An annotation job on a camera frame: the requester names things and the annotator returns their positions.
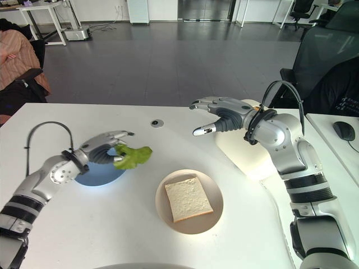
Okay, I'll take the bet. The blue plate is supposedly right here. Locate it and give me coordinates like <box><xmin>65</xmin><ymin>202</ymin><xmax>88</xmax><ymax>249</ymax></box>
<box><xmin>73</xmin><ymin>147</ymin><xmax>127</xmax><ymax>187</ymax></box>

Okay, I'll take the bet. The black office chair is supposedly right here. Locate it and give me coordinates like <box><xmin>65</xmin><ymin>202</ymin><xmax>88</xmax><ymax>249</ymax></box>
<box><xmin>289</xmin><ymin>0</ymin><xmax>317</xmax><ymax>31</ymax></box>
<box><xmin>14</xmin><ymin>24</ymin><xmax>48</xmax><ymax>103</ymax></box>
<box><xmin>279</xmin><ymin>27</ymin><xmax>359</xmax><ymax>109</ymax></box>

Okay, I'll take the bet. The black cable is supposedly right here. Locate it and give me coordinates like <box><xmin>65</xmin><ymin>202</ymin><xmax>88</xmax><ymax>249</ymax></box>
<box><xmin>260</xmin><ymin>80</ymin><xmax>306</xmax><ymax>138</ymax></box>
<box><xmin>24</xmin><ymin>121</ymin><xmax>75</xmax><ymax>178</ymax></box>

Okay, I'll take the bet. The beige plate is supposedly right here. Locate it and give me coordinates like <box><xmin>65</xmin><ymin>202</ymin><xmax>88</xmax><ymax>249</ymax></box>
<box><xmin>154</xmin><ymin>168</ymin><xmax>224</xmax><ymax>235</ymax></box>

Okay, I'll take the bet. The person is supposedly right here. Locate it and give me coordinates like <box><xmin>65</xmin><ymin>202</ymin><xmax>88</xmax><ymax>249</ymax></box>
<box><xmin>305</xmin><ymin>55</ymin><xmax>359</xmax><ymax>118</ymax></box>
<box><xmin>0</xmin><ymin>18</ymin><xmax>52</xmax><ymax>126</ymax></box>

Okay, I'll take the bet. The green lettuce leaf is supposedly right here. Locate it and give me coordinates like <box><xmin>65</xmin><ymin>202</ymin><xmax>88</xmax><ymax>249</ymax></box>
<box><xmin>113</xmin><ymin>143</ymin><xmax>154</xmax><ymax>170</ymax></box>

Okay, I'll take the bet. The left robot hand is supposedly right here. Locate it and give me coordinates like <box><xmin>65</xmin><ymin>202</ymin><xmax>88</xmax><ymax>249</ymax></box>
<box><xmin>73</xmin><ymin>129</ymin><xmax>136</xmax><ymax>166</ymax></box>

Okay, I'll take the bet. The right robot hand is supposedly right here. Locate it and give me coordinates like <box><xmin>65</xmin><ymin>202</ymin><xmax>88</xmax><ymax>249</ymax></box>
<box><xmin>188</xmin><ymin>96</ymin><xmax>255</xmax><ymax>138</ymax></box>

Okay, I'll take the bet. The black computer mouse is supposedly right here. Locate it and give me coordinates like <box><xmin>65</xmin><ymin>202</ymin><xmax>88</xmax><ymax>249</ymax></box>
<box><xmin>332</xmin><ymin>120</ymin><xmax>359</xmax><ymax>154</ymax></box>

